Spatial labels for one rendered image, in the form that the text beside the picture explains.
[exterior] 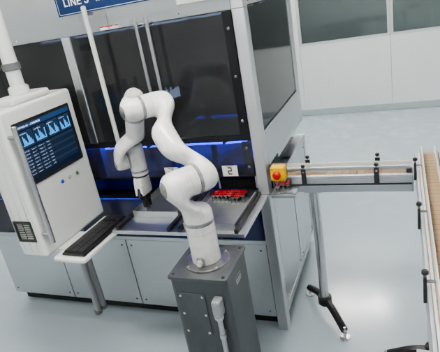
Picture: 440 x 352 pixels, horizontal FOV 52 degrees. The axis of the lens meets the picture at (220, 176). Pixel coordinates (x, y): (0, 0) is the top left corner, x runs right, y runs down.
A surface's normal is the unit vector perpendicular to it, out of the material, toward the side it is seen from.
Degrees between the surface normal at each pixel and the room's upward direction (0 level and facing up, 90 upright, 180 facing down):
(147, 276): 90
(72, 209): 90
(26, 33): 90
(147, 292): 90
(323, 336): 0
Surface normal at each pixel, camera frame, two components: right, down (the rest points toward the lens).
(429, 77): -0.33, 0.40
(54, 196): 0.91, -0.01
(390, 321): -0.17, -0.92
